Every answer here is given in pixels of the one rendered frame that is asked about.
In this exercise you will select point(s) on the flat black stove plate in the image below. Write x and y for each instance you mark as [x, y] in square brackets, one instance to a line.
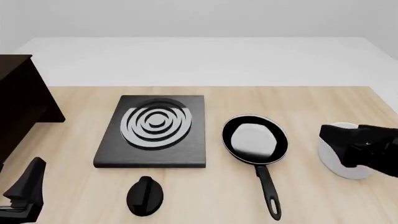
[186, 149]

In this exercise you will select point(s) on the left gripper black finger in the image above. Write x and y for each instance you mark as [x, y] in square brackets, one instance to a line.
[31, 182]

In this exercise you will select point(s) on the dark wooden cabinet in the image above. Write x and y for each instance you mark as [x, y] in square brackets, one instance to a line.
[21, 98]

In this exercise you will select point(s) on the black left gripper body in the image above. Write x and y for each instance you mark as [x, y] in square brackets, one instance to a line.
[18, 212]

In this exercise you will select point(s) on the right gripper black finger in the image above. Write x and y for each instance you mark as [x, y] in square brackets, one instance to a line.
[337, 136]
[379, 133]

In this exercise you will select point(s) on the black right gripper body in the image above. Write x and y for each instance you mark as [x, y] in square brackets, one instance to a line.
[376, 154]

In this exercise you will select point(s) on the round black stove knob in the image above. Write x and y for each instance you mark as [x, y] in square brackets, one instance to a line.
[144, 198]

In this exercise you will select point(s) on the black frying pan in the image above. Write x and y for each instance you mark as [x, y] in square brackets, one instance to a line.
[253, 140]

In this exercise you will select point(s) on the white mug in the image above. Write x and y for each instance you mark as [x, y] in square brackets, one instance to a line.
[329, 156]

